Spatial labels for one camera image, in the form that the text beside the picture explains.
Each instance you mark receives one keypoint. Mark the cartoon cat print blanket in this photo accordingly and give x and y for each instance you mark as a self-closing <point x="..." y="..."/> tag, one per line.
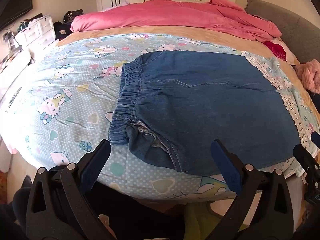
<point x="75" y="92"/>

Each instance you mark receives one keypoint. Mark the tan bed sheet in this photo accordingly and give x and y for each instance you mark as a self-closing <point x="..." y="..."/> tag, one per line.
<point x="200" y="33"/>

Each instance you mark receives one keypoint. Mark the green garment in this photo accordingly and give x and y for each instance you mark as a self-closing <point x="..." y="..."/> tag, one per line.
<point x="200" y="220"/>

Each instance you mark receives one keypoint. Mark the black television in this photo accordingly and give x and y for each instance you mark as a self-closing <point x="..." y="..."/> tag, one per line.
<point x="15" y="5"/>

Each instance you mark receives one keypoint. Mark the grey quilted headboard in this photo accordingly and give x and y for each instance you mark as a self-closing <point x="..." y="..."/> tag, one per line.
<point x="287" y="22"/>

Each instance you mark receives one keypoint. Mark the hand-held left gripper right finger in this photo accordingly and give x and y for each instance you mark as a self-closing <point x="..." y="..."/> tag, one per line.
<point x="226" y="165"/>

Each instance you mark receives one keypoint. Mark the black bag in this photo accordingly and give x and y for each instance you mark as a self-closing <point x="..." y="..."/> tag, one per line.
<point x="72" y="15"/>

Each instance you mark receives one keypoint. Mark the red floral pillow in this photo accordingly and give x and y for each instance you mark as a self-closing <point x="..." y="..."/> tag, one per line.
<point x="276" y="48"/>

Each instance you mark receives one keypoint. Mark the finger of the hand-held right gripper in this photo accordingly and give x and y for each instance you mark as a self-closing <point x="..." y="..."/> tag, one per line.
<point x="315" y="140"/>
<point x="303" y="158"/>

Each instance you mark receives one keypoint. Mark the pink duvet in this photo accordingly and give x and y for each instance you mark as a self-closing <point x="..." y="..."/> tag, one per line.
<point x="162" y="15"/>

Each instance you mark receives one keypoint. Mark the white drawer cabinet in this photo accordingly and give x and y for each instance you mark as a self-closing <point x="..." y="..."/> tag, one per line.
<point x="37" y="32"/>

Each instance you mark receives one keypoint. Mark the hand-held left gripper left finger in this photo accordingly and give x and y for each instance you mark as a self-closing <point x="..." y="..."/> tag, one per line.
<point x="96" y="163"/>

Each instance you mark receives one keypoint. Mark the pink fluffy garment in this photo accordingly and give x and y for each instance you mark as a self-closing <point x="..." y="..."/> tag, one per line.
<point x="311" y="75"/>

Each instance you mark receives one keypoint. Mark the blue denim lace-trimmed shorts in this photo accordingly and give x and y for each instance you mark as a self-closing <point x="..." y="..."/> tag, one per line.
<point x="200" y="110"/>

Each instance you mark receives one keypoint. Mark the dark clothing pile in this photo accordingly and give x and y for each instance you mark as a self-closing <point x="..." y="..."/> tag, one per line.
<point x="61" y="30"/>

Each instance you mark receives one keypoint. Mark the white mattress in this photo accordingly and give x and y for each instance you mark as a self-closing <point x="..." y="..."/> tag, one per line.
<point x="5" y="161"/>

